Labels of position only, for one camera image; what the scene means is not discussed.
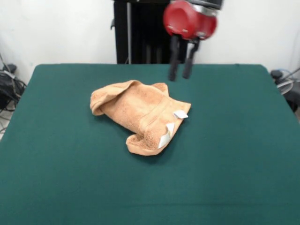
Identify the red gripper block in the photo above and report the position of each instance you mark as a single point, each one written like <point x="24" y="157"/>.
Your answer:
<point x="187" y="21"/>

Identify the tan terry towel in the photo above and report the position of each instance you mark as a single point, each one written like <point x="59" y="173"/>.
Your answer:
<point x="140" y="112"/>

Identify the black equipment stand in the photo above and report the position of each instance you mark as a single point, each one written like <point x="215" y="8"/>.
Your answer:
<point x="294" y="98"/>

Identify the dark green table cloth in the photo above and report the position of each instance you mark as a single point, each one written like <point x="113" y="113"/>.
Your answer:
<point x="70" y="187"/>

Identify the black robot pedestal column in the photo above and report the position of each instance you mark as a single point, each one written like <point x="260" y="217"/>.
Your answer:
<point x="140" y="35"/>

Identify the grey pedestal leg foot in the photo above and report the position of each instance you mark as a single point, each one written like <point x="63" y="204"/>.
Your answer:
<point x="277" y="74"/>
<point x="9" y="68"/>

